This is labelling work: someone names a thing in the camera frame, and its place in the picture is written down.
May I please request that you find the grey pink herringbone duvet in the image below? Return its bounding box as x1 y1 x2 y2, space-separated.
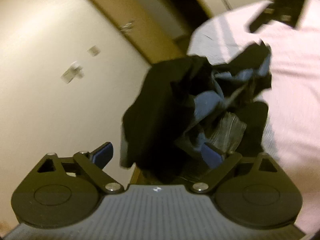
188 0 319 233

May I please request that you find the wooden door frame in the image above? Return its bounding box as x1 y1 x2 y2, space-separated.
89 0 185 63

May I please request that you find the wall switch plate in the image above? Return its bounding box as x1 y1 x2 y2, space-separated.
61 61 84 83

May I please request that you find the wall socket plate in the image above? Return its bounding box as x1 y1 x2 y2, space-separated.
88 46 100 57

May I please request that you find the black garment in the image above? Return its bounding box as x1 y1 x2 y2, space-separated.
120 42 272 184

